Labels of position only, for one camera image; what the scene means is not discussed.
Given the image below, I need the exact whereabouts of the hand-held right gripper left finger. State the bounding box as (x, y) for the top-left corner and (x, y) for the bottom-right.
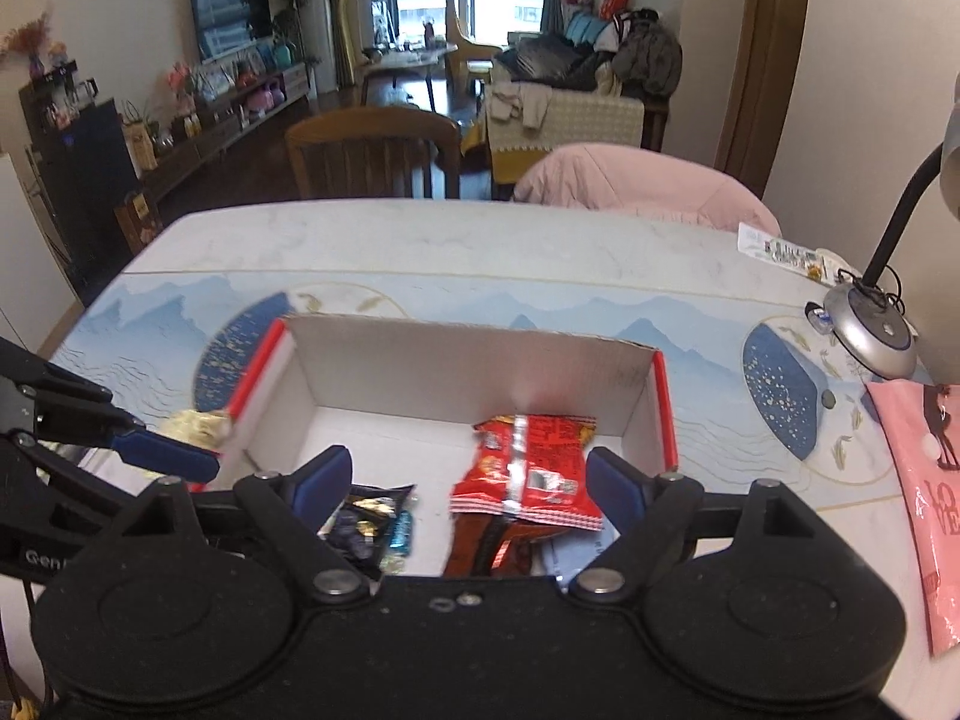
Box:
(90, 444), (372, 605)

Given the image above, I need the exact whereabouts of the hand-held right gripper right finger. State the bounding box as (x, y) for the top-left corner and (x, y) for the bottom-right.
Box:
(568, 446), (833, 605)

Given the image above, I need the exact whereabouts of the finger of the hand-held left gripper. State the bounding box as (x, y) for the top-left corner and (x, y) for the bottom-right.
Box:
(36, 388), (223, 485)

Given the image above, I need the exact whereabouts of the yellow wrapper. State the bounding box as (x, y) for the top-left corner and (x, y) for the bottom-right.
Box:
(161, 409), (232, 452)

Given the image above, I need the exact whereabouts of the black snack packet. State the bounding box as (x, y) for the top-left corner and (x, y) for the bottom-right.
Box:
(321, 484), (417, 578)

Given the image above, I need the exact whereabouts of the bright red snack packet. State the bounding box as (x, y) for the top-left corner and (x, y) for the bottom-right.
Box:
(448, 414), (603, 533)

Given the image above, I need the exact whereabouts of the dark red snack packet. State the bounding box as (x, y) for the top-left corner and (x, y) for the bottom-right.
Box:
(442, 514), (545, 578)

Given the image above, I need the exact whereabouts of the red cardboard box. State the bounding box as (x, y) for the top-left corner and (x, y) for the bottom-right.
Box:
(191, 315), (680, 578)

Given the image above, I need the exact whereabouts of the white and wood cupboard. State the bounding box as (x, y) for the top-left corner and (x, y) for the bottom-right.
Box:
(0, 150), (83, 350)

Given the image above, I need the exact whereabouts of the brown paper bag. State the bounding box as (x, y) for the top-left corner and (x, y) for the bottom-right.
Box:
(114, 191), (164, 256)
(120, 120), (158, 173)

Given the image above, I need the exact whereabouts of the black cabinet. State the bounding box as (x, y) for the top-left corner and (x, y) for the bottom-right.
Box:
(19, 97), (143, 278)

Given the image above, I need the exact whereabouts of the white printed sachet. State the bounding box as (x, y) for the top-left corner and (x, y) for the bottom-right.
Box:
(737, 223), (848, 286)

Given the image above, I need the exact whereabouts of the silver desk lamp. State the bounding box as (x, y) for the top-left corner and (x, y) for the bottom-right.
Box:
(804, 71), (960, 380)

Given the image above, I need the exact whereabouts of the pink plastic bag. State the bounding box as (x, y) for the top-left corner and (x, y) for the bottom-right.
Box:
(866, 381), (960, 657)

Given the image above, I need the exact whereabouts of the long television cabinet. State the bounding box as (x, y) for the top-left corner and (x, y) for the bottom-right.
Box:
(139, 60), (312, 203)

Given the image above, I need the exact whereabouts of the wooden dining chair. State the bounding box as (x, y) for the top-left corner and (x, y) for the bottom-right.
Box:
(285, 106), (462, 201)

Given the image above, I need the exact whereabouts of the sofa with cloth cover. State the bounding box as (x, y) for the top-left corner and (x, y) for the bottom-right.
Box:
(480, 4), (668, 185)

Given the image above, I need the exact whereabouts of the black coffee machine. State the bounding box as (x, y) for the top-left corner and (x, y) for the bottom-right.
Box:
(19, 60), (102, 132)

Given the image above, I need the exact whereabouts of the oval coffee table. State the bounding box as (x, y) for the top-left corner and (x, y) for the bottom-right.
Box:
(360, 41), (458, 110)

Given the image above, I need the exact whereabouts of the wooden door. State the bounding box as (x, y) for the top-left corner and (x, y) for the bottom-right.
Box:
(712, 0), (815, 200)

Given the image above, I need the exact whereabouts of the dark jacket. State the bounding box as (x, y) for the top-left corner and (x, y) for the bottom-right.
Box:
(611, 9), (683, 98)

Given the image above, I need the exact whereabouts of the dried flower vase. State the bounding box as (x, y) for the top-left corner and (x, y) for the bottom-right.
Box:
(0, 11), (57, 80)

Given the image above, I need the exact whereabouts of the flat screen television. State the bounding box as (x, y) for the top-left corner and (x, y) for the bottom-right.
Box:
(190, 0), (272, 65)

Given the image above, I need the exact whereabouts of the wooden armchair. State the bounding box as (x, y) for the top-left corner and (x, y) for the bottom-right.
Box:
(442, 0), (503, 91)

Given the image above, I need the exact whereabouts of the white standing air conditioner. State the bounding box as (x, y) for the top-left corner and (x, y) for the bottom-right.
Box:
(296, 0), (335, 95)

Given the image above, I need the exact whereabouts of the yellow grey curtain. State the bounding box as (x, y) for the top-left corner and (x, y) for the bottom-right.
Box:
(330, 0), (361, 87)

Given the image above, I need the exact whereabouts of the green house plant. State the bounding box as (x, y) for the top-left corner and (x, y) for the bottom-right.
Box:
(274, 0), (312, 65)

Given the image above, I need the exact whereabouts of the black cable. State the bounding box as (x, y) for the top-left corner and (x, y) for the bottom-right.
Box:
(21, 581), (57, 713)

